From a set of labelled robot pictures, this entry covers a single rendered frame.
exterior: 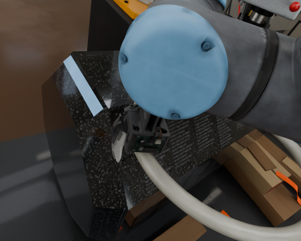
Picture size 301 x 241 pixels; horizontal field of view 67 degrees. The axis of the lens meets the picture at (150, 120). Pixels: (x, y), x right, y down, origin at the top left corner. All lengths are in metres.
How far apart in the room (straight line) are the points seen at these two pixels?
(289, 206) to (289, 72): 1.65
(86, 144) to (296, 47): 0.63
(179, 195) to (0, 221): 1.10
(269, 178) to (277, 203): 0.17
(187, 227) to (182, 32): 1.22
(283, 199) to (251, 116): 1.63
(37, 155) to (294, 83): 1.47
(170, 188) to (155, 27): 0.29
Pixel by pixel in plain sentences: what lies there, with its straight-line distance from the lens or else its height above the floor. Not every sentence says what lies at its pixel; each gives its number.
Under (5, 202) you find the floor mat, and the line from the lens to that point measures 1.43.
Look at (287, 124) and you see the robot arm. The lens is 0.23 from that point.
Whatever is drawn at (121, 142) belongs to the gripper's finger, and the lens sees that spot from 0.47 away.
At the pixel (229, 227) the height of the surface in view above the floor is 0.94.
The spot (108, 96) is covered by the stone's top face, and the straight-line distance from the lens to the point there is 0.74.
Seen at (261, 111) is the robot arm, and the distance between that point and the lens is 0.22.
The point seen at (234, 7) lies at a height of 0.52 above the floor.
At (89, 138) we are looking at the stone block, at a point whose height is 0.71.
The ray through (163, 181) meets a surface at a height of 0.94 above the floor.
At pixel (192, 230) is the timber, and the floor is 0.13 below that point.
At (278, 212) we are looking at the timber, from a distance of 1.75.
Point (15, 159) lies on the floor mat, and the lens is 1.56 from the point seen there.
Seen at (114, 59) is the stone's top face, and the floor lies 0.80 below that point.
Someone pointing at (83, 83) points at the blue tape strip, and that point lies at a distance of 0.81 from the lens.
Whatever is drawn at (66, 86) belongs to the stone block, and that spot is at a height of 0.74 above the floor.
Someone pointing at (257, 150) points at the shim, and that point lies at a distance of 1.82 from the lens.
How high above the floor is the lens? 1.27
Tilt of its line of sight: 42 degrees down
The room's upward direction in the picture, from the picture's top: 21 degrees clockwise
